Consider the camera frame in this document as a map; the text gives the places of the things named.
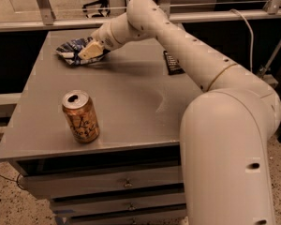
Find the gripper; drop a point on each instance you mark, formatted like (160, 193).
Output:
(103, 39)

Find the blue chip bag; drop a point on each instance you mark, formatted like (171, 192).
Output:
(70, 50)

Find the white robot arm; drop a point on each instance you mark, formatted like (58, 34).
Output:
(224, 131)

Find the gold soda can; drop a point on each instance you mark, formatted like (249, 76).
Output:
(79, 111)

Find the grey drawer cabinet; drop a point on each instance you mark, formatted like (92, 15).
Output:
(100, 143)

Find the top grey drawer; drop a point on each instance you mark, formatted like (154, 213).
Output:
(70, 184)

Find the grey drawer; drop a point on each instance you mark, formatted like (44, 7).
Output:
(70, 184)
(114, 204)
(164, 216)

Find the middle grey drawer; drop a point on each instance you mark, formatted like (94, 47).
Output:
(114, 204)

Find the bottom grey drawer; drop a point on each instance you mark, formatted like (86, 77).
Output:
(164, 216)

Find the metal railing frame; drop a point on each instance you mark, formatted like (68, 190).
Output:
(23, 15)

